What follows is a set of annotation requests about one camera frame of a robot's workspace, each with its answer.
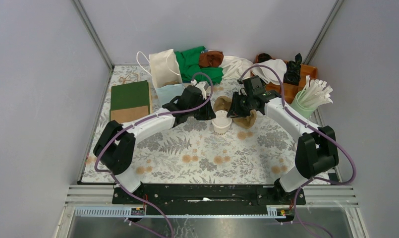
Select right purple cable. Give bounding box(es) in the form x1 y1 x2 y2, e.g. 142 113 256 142
238 64 357 237

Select green cloth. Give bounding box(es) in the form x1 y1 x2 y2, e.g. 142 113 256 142
175 46 223 84

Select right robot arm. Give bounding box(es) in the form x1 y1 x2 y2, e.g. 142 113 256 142
227 76 339 204

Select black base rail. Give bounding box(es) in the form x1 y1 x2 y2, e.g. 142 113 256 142
112 182 306 216

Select brown cloth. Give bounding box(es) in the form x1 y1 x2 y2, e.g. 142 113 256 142
198 51 224 68

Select purple cable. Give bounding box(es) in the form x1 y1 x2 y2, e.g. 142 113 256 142
238 64 357 237
94 72 215 238

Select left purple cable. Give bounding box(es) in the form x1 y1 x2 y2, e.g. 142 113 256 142
94 72 215 238

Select black plastic bags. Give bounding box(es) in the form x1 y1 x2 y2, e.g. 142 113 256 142
284 53 302 86

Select green straw holder cup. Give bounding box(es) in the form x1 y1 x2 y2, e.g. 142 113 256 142
290 91 317 119

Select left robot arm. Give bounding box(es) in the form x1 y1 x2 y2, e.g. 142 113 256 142
93 80 216 204

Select green paper bag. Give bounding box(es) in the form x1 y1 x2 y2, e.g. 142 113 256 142
110 80 152 123

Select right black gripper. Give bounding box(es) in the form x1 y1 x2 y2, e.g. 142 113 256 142
226 92 253 119

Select wooden compartment tray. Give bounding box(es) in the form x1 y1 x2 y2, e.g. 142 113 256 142
254 53 318 103

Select white paper coffee cup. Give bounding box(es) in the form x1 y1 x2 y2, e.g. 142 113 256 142
212 121 231 134

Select white cloth on tray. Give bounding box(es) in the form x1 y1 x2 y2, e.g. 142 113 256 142
251 59 287 85

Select white wrapped straws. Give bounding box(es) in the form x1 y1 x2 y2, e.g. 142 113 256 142
297 75 333 109

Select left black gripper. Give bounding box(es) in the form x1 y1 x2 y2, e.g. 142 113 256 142
188 96 216 120

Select white plastic cup lid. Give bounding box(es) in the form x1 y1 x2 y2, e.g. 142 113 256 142
212 110 232 127

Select light blue paper bag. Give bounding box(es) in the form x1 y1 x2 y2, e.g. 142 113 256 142
136 49 184 106

